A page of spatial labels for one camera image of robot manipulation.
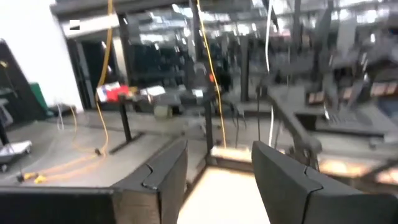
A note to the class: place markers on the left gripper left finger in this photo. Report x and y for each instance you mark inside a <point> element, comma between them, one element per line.
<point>164,174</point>

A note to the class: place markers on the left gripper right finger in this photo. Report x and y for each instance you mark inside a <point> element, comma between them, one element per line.
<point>286,186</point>

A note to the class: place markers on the beige carton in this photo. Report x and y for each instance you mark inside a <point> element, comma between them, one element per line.
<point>163,111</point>

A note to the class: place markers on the black side table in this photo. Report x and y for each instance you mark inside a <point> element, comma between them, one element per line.
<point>124,118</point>

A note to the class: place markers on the grey desk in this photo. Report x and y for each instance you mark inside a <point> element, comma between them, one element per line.
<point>289,105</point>

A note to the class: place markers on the white carton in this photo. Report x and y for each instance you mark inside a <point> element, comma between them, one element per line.
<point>152,91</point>

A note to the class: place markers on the black keyboard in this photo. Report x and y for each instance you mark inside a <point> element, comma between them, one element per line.
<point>348,118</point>

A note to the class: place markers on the red box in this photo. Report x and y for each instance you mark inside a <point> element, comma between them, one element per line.
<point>119,92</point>

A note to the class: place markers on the flat white box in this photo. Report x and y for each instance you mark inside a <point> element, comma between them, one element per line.
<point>107,86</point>

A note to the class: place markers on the green bin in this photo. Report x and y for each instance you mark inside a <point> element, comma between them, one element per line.
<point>38,98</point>

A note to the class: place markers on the grey platform cart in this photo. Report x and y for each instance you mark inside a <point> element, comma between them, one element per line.
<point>15,149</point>

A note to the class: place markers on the black partition curtain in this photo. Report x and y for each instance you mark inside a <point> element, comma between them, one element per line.
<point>18,93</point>

